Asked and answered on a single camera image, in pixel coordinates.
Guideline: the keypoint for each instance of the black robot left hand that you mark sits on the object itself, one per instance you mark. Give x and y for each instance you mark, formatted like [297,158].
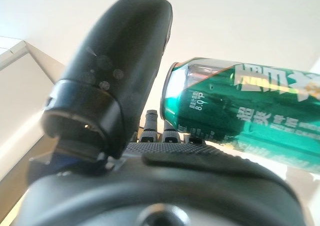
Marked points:
[112,73]

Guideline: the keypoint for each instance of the green beer can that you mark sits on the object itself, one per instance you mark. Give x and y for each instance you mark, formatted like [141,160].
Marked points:
[237,111]

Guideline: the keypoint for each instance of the tall white cabinet panel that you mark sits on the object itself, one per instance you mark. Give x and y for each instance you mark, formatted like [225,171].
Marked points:
[22,91]

